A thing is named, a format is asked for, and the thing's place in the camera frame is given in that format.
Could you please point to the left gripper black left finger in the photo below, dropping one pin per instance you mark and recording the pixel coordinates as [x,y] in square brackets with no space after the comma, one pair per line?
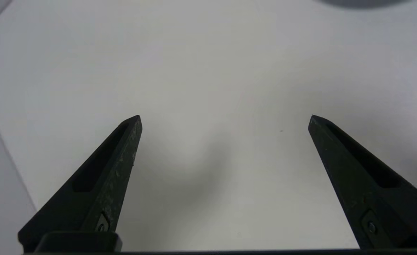
[102,187]

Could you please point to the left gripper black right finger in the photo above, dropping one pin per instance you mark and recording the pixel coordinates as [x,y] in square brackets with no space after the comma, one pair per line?
[367,191]

